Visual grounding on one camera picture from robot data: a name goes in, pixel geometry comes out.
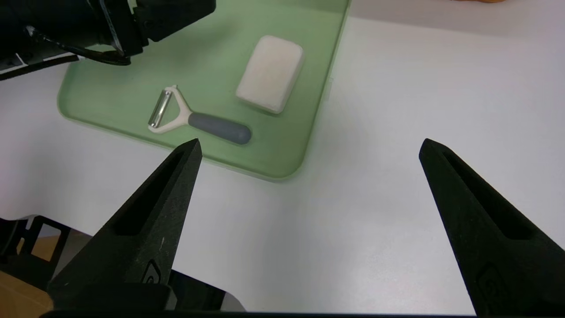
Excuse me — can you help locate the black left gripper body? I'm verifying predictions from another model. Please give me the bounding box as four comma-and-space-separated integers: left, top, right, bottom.
88, 0, 148, 58

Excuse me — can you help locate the white peeler with grey handle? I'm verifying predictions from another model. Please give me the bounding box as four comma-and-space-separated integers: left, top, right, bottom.
148, 85, 252, 145

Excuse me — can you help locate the white soap bar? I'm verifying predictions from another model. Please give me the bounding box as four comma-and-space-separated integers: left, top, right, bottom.
235, 35, 305, 114

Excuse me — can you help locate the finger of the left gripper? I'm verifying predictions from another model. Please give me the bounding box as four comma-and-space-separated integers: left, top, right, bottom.
135, 0, 217, 42

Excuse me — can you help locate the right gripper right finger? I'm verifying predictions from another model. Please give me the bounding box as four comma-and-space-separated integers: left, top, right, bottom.
418, 138, 565, 316

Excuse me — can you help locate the light green plastic tray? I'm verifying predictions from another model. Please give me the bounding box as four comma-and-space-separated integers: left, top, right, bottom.
57, 0, 351, 182

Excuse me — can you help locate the thin black camera cable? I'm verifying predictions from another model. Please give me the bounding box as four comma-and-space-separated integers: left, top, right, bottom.
24, 26, 132, 67

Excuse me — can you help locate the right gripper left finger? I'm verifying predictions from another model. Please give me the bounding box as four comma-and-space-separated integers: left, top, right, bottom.
48, 138, 203, 310

